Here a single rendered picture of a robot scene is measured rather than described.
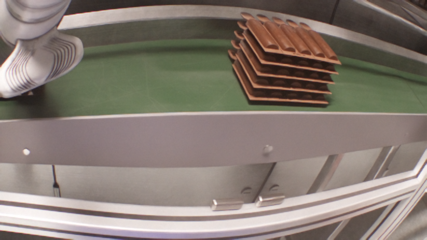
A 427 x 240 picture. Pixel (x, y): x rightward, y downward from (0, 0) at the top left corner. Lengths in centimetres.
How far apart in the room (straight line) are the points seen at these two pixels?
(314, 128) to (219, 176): 44
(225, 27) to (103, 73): 19
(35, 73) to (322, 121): 36
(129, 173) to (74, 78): 42
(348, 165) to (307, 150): 60
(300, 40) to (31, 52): 32
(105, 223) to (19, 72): 23
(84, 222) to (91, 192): 47
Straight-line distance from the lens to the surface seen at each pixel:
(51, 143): 43
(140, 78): 48
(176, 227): 45
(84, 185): 88
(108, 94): 45
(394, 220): 81
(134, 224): 44
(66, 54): 29
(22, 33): 28
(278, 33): 47
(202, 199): 96
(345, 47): 68
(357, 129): 56
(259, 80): 46
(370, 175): 73
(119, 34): 54
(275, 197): 50
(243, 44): 49
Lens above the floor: 95
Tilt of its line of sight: 38 degrees down
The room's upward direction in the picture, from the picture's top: 20 degrees clockwise
